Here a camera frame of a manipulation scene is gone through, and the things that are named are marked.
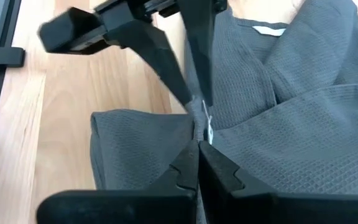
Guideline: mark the grey waffle-weave towel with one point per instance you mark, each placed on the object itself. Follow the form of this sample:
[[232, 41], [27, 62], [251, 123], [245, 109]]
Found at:
[[291, 109]]

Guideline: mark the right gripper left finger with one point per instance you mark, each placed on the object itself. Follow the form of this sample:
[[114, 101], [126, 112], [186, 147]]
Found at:
[[166, 205]]

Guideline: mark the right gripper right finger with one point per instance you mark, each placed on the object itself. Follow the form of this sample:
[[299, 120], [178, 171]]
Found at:
[[244, 208]]

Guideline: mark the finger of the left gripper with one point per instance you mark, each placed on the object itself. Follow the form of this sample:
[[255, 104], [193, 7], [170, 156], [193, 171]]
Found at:
[[154, 46], [202, 46]]

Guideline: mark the black aluminium table frame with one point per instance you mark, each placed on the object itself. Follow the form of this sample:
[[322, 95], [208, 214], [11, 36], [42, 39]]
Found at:
[[2, 57]]

